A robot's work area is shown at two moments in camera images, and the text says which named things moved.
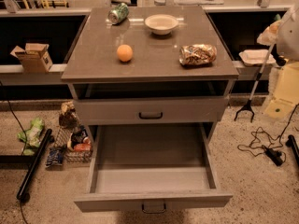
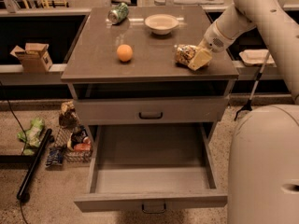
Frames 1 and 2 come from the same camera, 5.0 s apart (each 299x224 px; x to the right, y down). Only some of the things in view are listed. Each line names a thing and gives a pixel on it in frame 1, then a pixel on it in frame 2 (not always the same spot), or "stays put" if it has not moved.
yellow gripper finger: (286, 91) -> (214, 40)
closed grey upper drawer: (150, 111) stays put
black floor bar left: (35, 164) stays put
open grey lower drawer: (149, 167) stays put
